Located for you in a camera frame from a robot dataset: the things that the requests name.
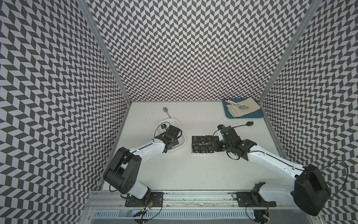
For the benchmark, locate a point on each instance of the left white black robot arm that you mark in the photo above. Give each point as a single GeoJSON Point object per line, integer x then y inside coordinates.
{"type": "Point", "coordinates": [122, 172]}

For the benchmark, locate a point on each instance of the silver spoon patterned handle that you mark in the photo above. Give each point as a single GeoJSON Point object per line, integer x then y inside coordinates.
{"type": "Point", "coordinates": [165, 109]}

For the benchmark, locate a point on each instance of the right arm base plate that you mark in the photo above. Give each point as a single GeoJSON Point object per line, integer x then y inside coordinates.
{"type": "Point", "coordinates": [254, 200]}

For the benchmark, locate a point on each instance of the black pocket tissue pack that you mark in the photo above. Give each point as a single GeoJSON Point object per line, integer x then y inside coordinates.
{"type": "Point", "coordinates": [202, 139]}
{"type": "Point", "coordinates": [208, 139]}
{"type": "Point", "coordinates": [215, 139]}
{"type": "Point", "coordinates": [202, 149]}
{"type": "Point", "coordinates": [195, 149]}
{"type": "Point", "coordinates": [195, 140]}
{"type": "Point", "coordinates": [210, 149]}

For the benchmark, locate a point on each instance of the beige folded cloth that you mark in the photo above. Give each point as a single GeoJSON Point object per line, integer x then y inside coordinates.
{"type": "Point", "coordinates": [236, 112]}

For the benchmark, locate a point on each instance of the teal tray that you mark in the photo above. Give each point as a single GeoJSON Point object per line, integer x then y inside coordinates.
{"type": "Point", "coordinates": [257, 114]}

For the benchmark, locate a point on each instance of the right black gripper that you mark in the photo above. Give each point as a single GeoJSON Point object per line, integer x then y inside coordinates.
{"type": "Point", "coordinates": [216, 148]}

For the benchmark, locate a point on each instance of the black spoon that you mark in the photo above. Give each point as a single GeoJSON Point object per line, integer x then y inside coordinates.
{"type": "Point", "coordinates": [248, 124]}

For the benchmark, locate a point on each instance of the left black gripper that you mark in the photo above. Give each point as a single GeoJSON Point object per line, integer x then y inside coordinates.
{"type": "Point", "coordinates": [175, 142]}

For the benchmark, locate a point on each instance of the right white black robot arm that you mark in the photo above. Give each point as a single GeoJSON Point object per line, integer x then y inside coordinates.
{"type": "Point", "coordinates": [306, 188]}

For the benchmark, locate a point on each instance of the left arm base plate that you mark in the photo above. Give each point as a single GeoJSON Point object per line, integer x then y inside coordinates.
{"type": "Point", "coordinates": [154, 199]}

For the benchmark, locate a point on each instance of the white plastic storage box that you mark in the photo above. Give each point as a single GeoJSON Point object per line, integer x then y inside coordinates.
{"type": "Point", "coordinates": [163, 126]}

